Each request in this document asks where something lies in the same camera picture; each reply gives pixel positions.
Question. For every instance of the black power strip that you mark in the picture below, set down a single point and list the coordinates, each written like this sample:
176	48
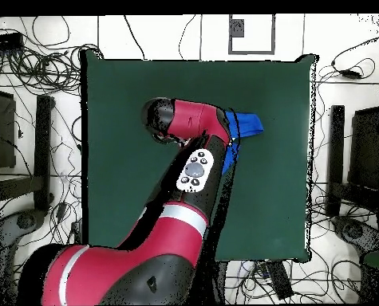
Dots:
280	280

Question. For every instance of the black office chair base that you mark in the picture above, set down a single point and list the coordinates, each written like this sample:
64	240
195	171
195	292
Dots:
26	221
355	231

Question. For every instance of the black stand bar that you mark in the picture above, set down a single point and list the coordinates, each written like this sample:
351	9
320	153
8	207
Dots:
43	153
336	159

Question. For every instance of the dark green table cloth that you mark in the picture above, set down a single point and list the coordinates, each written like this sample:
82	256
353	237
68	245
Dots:
128	175

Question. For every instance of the black power adaptor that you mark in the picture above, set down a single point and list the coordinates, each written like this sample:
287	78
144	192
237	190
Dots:
350	74

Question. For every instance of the blue shirt with white print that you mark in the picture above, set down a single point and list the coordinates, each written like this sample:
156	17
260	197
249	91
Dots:
248	124

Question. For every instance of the black device with ports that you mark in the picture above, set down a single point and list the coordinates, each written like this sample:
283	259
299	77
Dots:
4	41

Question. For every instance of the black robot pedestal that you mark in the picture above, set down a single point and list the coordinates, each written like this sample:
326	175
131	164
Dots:
219	280

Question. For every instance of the dark flat box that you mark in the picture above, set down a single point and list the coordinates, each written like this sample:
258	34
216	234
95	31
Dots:
4	127
366	149

